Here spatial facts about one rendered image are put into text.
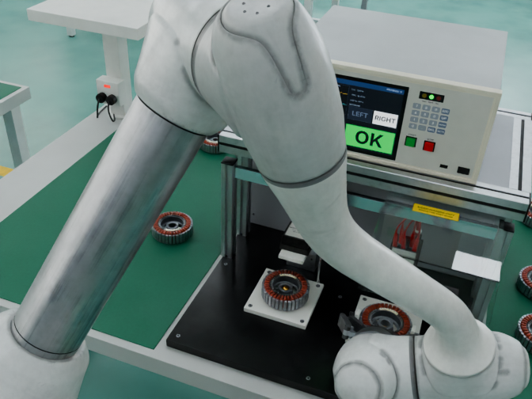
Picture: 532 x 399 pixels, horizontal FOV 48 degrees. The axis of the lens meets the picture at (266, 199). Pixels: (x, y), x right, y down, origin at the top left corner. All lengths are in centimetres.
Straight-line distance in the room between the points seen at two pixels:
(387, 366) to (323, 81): 51
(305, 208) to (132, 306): 87
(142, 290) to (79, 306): 68
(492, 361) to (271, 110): 54
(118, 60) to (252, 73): 165
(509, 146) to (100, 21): 113
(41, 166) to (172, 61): 139
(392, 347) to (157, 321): 64
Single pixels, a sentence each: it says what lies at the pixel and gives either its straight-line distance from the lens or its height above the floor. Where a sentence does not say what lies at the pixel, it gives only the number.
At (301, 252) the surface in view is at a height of 89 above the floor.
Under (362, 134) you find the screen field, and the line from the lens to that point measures 130.
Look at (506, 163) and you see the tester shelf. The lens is 142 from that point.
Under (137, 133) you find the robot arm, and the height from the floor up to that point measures 143.
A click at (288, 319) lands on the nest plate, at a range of 139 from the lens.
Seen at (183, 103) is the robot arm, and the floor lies 148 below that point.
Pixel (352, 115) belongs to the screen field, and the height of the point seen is 121.
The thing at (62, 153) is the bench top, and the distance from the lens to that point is 209.
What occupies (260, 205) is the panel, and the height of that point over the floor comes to 84.
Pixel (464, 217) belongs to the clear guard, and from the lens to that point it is 130.
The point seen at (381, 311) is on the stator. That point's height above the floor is 84.
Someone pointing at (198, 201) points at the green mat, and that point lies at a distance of 179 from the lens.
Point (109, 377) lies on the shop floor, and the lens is 232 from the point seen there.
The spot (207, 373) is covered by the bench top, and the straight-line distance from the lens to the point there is 133.
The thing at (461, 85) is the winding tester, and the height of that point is 132.
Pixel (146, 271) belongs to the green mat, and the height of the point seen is 75.
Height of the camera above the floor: 178
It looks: 35 degrees down
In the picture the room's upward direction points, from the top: 3 degrees clockwise
